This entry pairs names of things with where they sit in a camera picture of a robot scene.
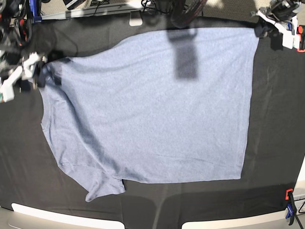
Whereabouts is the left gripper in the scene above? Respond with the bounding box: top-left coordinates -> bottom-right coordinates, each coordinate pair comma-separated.
251,7 -> 298,38

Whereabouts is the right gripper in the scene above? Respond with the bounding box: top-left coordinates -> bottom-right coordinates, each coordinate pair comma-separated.
9,52 -> 48,89

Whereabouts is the light blue t-shirt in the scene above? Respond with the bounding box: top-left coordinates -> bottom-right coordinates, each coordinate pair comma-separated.
40,27 -> 259,202

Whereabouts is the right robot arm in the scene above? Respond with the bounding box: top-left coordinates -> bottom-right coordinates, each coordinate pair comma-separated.
0,0 -> 52,88

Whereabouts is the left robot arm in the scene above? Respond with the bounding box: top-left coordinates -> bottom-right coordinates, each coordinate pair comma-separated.
251,0 -> 304,38

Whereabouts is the orange black clamp far right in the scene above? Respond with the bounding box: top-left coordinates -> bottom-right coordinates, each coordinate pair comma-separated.
296,25 -> 305,52

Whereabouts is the orange black clamp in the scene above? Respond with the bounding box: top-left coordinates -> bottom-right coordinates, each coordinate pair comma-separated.
296,25 -> 305,52
14,19 -> 28,46

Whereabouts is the orange black clamp far left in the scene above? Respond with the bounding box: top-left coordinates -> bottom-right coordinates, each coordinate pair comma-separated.
14,19 -> 28,46

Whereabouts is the blue clamp far left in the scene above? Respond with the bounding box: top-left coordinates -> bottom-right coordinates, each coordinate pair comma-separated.
25,0 -> 42,23

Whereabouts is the black table cloth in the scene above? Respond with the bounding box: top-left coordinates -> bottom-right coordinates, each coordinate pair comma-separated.
0,16 -> 305,222

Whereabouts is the orange blue clamp near right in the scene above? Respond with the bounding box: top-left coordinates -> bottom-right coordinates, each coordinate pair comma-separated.
285,188 -> 296,226

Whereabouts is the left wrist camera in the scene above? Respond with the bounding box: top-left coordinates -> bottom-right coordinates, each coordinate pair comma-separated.
282,31 -> 300,49

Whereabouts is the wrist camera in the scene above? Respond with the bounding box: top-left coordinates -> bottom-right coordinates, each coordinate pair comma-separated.
282,31 -> 300,49
0,66 -> 23,103

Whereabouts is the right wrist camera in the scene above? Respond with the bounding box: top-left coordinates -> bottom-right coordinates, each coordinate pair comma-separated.
0,66 -> 23,103

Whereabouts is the white camera stand base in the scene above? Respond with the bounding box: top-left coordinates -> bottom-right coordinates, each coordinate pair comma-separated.
129,11 -> 143,27

